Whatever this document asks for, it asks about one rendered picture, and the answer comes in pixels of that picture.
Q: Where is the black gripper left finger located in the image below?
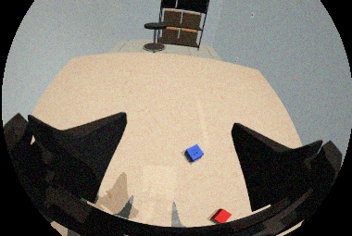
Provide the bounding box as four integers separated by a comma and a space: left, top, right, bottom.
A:
27, 112, 127, 204

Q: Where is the blue block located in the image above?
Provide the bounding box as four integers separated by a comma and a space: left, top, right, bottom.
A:
186, 144, 203, 161

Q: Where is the red block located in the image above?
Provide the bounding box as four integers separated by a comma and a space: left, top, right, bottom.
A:
210, 209, 232, 223

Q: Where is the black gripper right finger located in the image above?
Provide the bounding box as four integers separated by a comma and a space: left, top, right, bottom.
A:
232, 123, 322, 212

